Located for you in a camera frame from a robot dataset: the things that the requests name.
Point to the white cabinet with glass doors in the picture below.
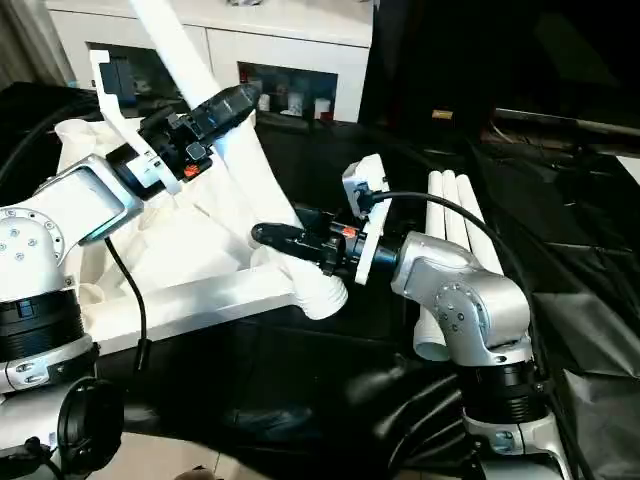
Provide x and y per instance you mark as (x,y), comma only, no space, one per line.
(300,45)

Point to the grey curtain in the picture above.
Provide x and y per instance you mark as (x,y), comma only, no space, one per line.
(25,40)

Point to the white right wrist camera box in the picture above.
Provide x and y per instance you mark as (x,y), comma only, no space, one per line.
(365,185)

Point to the white flat board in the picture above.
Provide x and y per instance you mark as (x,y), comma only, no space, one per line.
(630,168)

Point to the black mat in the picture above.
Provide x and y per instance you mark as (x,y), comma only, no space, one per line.
(300,400)

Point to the white plastic table top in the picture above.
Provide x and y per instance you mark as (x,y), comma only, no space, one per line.
(200,300)

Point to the black metal rail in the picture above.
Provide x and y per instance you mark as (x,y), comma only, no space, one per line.
(560,118)

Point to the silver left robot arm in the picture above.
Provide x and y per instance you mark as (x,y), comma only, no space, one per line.
(50,230)

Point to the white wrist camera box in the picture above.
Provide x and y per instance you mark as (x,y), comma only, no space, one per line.
(115,80)
(365,185)

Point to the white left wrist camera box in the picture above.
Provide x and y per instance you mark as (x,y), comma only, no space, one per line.
(115,80)

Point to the white plastic table leg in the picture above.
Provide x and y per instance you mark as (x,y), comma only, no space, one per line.
(476,225)
(170,40)
(453,200)
(433,345)

